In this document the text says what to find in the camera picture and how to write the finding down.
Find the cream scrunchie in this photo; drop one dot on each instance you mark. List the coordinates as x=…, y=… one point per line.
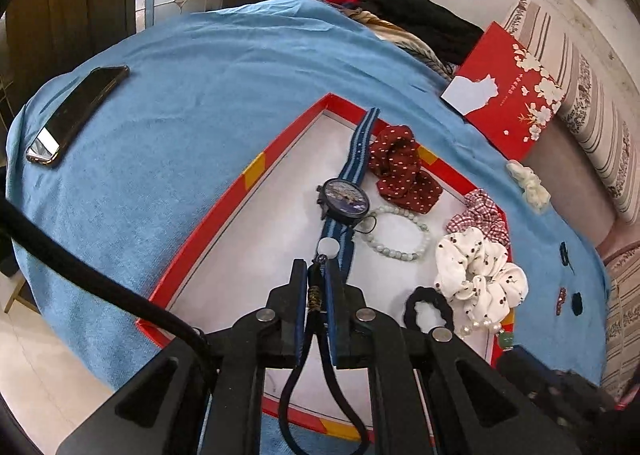
x=530, y=185

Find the red floral box lid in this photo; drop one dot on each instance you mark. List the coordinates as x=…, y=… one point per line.
x=500, y=110

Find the small black scrunchie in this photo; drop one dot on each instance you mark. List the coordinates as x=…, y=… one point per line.
x=576, y=304

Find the blue blanket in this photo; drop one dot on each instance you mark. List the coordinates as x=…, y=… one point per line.
x=200, y=85

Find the red plaid scrunchie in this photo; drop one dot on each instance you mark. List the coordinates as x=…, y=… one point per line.
x=480, y=207

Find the pink quilted sofa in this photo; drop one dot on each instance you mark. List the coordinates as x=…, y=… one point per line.
x=580, y=220

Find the black knit scrunchie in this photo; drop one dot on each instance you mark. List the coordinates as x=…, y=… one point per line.
x=425, y=293

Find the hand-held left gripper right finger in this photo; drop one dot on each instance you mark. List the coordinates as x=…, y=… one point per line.
x=334, y=315

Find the black smartphone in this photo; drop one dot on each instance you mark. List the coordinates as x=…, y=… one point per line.
x=75, y=110

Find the red polka dot scrunchie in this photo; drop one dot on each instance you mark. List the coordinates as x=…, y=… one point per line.
x=395, y=155

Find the striped floral cushion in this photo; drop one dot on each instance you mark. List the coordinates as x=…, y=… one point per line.
x=622, y=325
x=600, y=145

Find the red beaded hair clip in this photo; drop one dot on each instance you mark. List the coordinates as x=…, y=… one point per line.
x=561, y=300

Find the black cloth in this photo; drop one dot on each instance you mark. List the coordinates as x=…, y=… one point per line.
x=430, y=20

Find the white cherry print scrunchie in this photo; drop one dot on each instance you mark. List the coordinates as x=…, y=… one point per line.
x=475, y=265

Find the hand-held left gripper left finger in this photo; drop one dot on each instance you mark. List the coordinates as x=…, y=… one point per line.
x=298, y=295

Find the wooden door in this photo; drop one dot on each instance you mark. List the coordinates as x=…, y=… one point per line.
x=65, y=10

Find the tan satin cloth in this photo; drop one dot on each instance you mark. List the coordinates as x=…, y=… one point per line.
x=400, y=35

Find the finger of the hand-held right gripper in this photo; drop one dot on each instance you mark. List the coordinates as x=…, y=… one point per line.
x=525, y=365

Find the red box with white inside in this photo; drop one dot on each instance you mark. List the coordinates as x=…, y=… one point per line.
x=250, y=235

